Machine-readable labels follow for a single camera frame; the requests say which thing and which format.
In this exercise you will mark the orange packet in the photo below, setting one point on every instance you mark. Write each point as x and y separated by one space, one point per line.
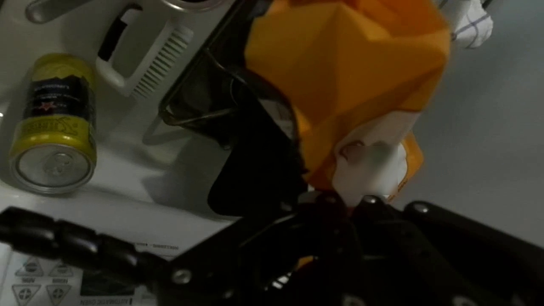
351 85

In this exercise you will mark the white checkered dish cloth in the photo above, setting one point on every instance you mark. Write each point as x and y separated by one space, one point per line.
473 22

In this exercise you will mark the white printed label sheet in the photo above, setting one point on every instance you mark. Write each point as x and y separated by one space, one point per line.
62 277

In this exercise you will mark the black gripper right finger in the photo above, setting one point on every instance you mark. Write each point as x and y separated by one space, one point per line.
443 255

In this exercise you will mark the white gas stove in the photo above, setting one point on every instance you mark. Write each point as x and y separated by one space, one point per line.
142 187

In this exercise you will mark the yellow drink can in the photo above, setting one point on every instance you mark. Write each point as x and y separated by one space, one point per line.
53 124

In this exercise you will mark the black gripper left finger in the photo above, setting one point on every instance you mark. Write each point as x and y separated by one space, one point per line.
256 260

